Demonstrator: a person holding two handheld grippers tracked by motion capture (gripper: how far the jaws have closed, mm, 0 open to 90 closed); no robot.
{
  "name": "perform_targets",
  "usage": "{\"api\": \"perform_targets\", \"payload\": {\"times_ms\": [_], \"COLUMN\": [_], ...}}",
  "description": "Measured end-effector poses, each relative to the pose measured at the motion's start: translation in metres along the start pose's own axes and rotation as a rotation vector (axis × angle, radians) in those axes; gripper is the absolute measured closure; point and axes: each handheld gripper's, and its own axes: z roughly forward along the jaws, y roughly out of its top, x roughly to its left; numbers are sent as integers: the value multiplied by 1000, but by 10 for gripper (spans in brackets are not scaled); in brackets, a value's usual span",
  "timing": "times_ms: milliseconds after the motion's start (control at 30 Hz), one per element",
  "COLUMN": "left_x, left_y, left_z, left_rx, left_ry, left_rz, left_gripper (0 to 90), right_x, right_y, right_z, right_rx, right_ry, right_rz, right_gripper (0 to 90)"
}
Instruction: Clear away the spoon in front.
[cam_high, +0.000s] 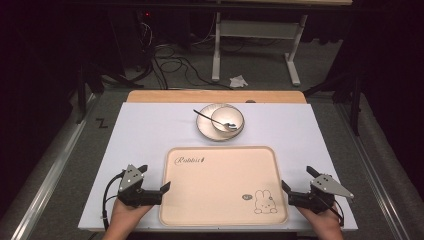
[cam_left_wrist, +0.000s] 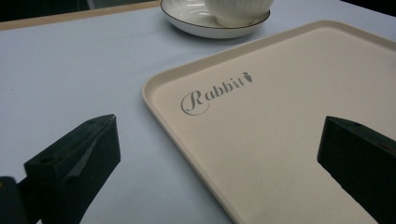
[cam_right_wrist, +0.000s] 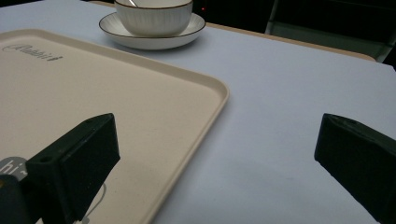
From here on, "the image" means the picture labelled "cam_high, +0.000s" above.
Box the cream ceramic bowl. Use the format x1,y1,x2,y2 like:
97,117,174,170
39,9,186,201
210,106,245,135

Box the black stand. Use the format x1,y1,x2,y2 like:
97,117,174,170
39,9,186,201
302,71,365,137
75,61,105,125

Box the metal spoon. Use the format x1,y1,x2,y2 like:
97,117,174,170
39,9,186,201
192,108,239,131

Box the black floor cables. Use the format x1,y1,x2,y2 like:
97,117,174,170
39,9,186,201
151,42,234,91

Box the person's left hand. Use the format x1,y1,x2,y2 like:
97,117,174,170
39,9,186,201
108,198,155,235

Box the beige tray with rabbit print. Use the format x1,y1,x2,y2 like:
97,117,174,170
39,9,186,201
158,145,289,227

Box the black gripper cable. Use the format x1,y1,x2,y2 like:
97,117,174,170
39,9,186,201
329,199,346,228
101,172,127,232

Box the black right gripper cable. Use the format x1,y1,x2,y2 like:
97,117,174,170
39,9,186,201
329,199,346,228

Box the metal floor rail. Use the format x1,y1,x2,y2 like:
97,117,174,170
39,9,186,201
9,93,98,240
335,103,424,240

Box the person's right hand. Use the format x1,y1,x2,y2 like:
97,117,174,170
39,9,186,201
296,205,344,234

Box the crumpled white paper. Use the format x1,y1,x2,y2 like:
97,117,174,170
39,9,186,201
229,75,250,89

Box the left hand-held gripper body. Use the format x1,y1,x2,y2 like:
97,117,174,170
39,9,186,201
116,164,164,208

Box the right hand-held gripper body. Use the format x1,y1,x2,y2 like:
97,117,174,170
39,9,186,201
287,173,355,215

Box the cream ceramic plate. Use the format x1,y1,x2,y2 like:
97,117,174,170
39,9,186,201
195,102,246,142

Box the dark computer tower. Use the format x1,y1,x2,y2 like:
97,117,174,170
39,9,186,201
133,8,192,51

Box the white desk frame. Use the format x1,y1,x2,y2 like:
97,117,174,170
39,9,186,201
211,0,354,87

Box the white table mat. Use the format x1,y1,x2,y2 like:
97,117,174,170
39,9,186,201
77,101,359,233

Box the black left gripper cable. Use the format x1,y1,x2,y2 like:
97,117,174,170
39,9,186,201
101,172,127,232

